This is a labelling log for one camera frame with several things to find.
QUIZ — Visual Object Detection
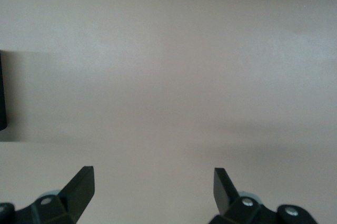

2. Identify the black plastic box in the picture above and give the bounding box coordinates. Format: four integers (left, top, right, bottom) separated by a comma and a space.
0, 49, 7, 132

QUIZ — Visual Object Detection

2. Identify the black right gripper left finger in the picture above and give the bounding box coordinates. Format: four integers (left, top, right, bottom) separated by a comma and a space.
0, 165, 96, 224

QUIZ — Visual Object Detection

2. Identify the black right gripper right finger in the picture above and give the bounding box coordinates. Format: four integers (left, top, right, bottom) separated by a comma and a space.
209, 167, 320, 224

